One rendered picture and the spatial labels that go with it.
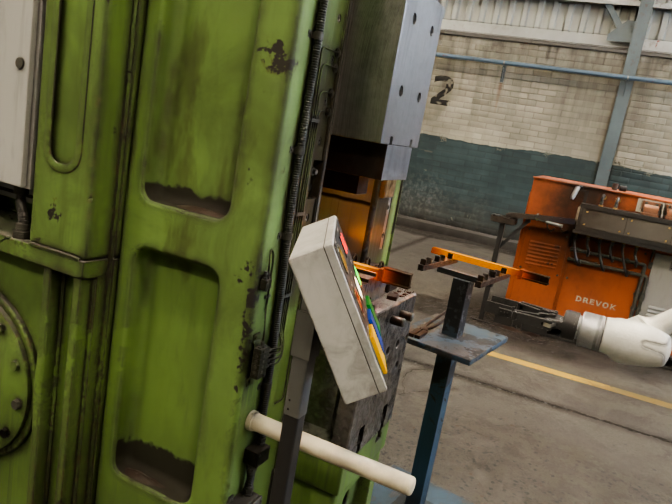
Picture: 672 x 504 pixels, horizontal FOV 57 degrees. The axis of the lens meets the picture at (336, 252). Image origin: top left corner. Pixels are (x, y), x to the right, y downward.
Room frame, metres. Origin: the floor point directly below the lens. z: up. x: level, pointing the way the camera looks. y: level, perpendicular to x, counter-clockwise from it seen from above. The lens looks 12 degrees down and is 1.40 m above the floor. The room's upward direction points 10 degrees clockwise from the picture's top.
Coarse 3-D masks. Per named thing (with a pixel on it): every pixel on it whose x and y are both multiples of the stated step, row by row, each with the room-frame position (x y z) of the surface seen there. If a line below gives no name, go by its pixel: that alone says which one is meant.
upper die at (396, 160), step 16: (336, 144) 1.69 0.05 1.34; (352, 144) 1.67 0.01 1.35; (368, 144) 1.65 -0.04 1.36; (384, 144) 1.64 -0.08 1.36; (336, 160) 1.69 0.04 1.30; (352, 160) 1.67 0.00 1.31; (368, 160) 1.65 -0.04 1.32; (384, 160) 1.63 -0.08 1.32; (400, 160) 1.74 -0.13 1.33; (368, 176) 1.65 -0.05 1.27; (384, 176) 1.65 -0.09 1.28; (400, 176) 1.77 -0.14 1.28
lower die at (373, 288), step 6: (360, 270) 1.74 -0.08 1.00; (366, 270) 1.74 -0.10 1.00; (360, 276) 1.69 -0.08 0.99; (366, 276) 1.71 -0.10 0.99; (372, 276) 1.72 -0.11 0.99; (366, 282) 1.68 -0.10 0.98; (372, 282) 1.71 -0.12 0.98; (378, 282) 1.75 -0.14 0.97; (366, 288) 1.67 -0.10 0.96; (372, 288) 1.71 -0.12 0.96; (378, 288) 1.76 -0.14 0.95; (384, 288) 1.81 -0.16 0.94; (366, 294) 1.68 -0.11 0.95; (372, 294) 1.72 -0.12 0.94; (378, 294) 1.77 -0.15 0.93; (372, 300) 1.73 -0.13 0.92
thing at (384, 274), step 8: (360, 264) 1.77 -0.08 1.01; (376, 272) 1.73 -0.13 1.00; (384, 272) 1.73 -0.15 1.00; (392, 272) 1.72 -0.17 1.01; (400, 272) 1.71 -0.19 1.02; (408, 272) 1.72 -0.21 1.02; (384, 280) 1.73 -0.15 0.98; (392, 280) 1.72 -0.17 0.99; (400, 280) 1.71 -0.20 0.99; (408, 280) 1.70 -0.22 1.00; (408, 288) 1.70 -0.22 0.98
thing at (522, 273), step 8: (432, 248) 2.34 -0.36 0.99; (440, 248) 2.35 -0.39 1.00; (456, 256) 2.29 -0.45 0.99; (464, 256) 2.27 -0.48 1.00; (480, 264) 2.24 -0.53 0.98; (488, 264) 2.22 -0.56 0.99; (496, 264) 2.21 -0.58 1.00; (512, 272) 2.18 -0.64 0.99; (520, 272) 2.15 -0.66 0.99; (528, 272) 2.15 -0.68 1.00; (528, 280) 2.14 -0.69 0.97; (536, 280) 2.14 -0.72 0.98; (544, 280) 2.13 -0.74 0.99
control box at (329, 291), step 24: (312, 240) 1.11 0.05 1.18; (336, 240) 1.11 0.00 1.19; (312, 264) 1.01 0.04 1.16; (336, 264) 1.01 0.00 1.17; (312, 288) 1.01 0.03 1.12; (336, 288) 1.01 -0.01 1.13; (360, 288) 1.26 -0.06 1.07; (312, 312) 1.01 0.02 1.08; (336, 312) 1.01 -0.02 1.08; (360, 312) 1.04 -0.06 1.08; (336, 336) 1.01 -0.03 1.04; (360, 336) 1.01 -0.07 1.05; (336, 360) 1.01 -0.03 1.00; (360, 360) 1.01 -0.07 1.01; (360, 384) 1.01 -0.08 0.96; (384, 384) 1.01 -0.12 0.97
